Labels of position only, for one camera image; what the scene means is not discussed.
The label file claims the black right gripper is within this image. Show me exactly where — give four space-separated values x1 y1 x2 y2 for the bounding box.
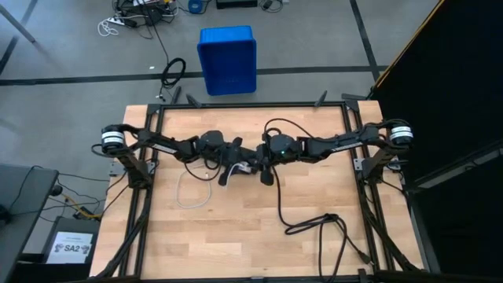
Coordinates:
247 143 275 187

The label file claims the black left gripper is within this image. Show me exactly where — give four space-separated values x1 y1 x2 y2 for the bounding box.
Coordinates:
218 136 252 187

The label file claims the white USB cable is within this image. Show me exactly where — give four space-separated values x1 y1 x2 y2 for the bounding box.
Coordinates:
175 161 243 210

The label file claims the blue plastic bin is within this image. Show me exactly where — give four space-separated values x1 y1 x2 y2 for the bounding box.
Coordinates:
196 24 259 97

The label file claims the black power adapter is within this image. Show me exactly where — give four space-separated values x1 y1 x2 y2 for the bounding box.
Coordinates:
259 0 290 12

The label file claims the black flat box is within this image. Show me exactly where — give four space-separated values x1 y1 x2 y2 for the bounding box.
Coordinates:
215 0 259 9

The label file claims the black box with SA2 label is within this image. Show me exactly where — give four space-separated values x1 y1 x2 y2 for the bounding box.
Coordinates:
19 215 102 283

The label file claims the grey metal beam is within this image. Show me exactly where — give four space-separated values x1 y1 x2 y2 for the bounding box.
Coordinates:
406 143 503 196

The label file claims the black panel with yellow edge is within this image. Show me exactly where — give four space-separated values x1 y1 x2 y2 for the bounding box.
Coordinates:
369 0 503 283

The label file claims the grey desk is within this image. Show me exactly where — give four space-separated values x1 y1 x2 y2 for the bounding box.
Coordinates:
0 164 61 283

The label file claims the grey metal leg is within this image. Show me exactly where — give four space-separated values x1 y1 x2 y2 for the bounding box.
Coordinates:
0 2 39 45

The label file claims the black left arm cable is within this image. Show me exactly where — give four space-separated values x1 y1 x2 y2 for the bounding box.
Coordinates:
183 155 223 182

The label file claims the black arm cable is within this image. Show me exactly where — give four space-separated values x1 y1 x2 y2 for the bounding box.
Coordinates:
183 155 223 182
263 117 315 138

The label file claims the black power strip cord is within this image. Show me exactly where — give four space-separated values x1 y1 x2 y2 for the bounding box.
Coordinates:
271 164 373 283

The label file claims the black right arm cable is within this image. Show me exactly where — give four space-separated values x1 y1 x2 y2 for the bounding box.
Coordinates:
263 117 315 138

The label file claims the black aluminium table frame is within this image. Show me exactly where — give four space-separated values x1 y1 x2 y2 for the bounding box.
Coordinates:
94 90 428 283

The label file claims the black coiled cable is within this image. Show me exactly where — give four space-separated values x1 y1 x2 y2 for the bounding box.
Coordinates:
160 57 188 90

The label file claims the yellow cable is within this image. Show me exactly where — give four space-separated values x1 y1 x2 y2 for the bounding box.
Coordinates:
61 193 102 221

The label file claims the black cable tangle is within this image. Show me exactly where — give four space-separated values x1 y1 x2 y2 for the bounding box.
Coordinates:
112 0 180 40

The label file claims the white cable bundle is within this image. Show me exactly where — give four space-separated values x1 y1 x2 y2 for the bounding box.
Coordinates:
97 18 119 38

